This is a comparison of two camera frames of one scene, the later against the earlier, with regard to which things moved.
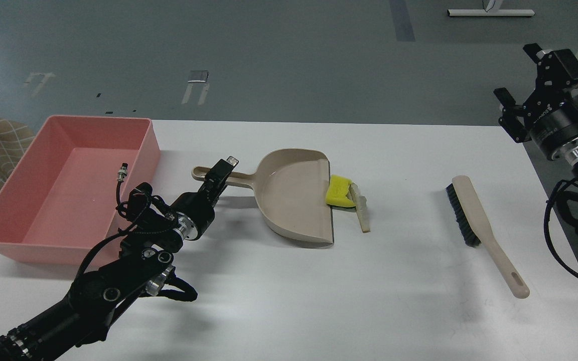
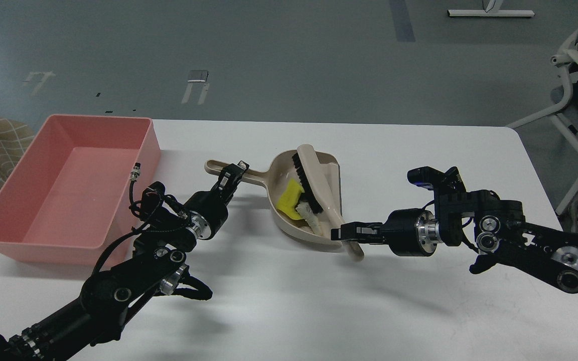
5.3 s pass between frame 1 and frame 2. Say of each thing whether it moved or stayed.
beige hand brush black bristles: moved
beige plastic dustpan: moved
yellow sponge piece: moved
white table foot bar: stayed
